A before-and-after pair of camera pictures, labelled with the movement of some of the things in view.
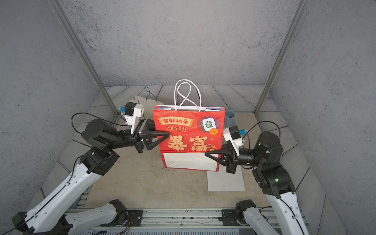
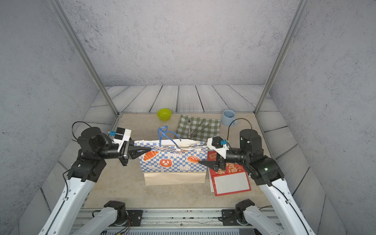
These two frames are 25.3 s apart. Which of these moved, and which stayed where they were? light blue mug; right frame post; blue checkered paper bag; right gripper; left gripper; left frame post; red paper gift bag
Moved: blue checkered paper bag; red paper gift bag; left gripper
Stayed: light blue mug; left frame post; right gripper; right frame post
